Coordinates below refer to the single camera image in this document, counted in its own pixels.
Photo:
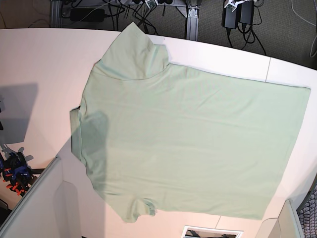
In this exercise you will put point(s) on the grey partition panel left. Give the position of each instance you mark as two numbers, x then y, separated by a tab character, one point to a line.
50	209

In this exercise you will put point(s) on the grey partition panel right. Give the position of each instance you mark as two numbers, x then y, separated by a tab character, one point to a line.
286	225

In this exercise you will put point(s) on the aluminium frame post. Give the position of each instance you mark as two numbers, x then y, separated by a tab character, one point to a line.
192	24

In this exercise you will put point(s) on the white framed tray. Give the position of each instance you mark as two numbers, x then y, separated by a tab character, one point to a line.
199	232

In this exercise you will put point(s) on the black power brick left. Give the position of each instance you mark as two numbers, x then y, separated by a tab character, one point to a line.
87	15

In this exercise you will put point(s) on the grey mesh chair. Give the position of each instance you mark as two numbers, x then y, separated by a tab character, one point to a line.
308	216

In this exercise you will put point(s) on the grey partition panel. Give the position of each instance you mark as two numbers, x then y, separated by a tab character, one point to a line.
286	225
50	209

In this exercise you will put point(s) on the light green polo T-shirt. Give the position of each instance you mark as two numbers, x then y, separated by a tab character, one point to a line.
159	136

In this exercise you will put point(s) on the black power adapter pair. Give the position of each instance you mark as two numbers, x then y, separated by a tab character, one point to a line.
237	11

